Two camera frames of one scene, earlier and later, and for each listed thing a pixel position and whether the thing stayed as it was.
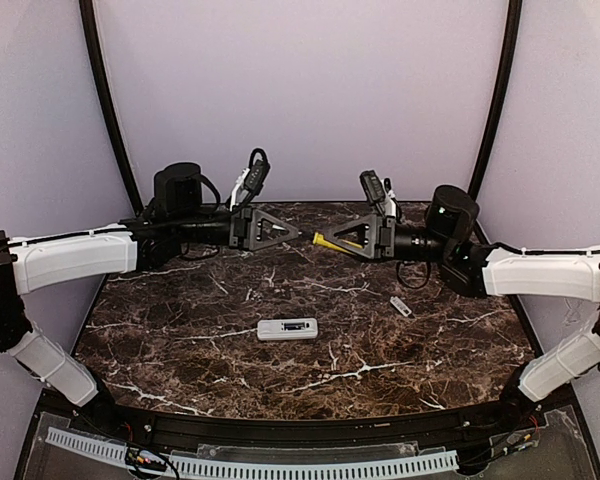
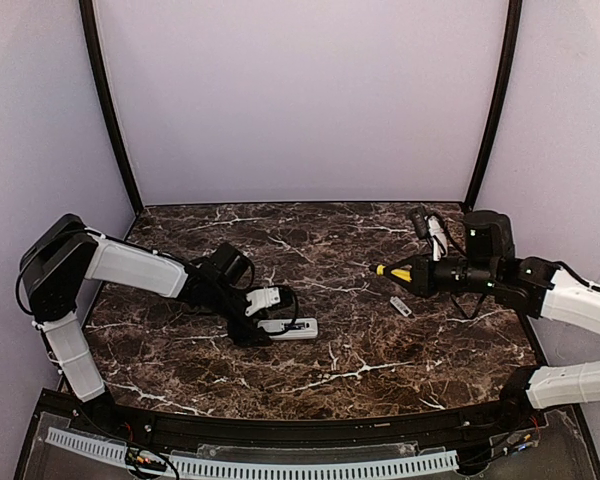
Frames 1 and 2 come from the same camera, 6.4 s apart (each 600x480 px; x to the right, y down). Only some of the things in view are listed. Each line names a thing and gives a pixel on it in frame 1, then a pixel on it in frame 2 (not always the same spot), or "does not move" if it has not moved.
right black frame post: x=499 y=96 does not move
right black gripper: x=387 y=236 → x=422 y=275
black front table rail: x=422 y=427 does not move
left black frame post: x=94 y=35 does not move
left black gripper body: x=236 y=228 → x=245 y=329
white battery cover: x=400 y=306 does not move
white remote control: x=275 y=329 does not move
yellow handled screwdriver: x=320 y=240 → x=381 y=269
